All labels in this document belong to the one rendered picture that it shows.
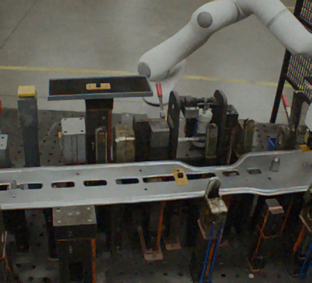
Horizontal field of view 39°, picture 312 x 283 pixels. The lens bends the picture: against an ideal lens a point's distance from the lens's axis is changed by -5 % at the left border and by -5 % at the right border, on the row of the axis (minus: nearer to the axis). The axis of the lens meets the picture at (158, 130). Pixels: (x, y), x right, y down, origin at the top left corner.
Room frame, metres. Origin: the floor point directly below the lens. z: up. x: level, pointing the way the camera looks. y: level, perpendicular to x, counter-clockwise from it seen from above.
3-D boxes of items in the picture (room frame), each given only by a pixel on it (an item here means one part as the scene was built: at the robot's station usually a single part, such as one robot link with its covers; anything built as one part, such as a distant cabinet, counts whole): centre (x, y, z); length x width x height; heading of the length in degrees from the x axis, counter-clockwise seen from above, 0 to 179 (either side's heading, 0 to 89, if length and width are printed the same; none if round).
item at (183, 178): (1.16, -0.08, 1.01); 0.08 x 0.04 x 0.01; 14
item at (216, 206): (1.01, -0.18, 0.87); 0.12 x 0.09 x 0.35; 15
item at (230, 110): (1.42, -0.24, 0.91); 0.07 x 0.05 x 0.42; 15
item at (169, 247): (1.17, -0.08, 0.84); 0.13 x 0.05 x 0.29; 15
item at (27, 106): (1.36, 0.48, 0.92); 0.08 x 0.08 x 0.44; 15
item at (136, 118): (1.34, 0.06, 0.90); 0.05 x 0.05 x 0.40; 15
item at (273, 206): (1.06, -0.39, 0.84); 0.11 x 0.08 x 0.29; 15
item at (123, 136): (1.27, 0.11, 0.89); 0.13 x 0.11 x 0.38; 15
